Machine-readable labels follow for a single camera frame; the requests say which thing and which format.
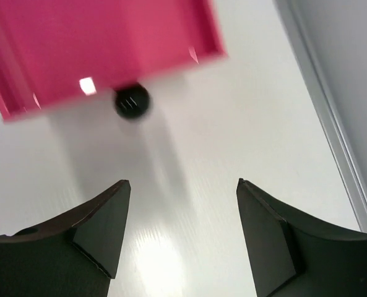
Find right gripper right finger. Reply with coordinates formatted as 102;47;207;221
236;179;367;296

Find aluminium frame rail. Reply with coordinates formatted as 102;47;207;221
275;1;367;232

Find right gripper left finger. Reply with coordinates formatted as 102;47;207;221
0;180;131;296

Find pink drawer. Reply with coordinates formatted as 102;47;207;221
0;1;225;121

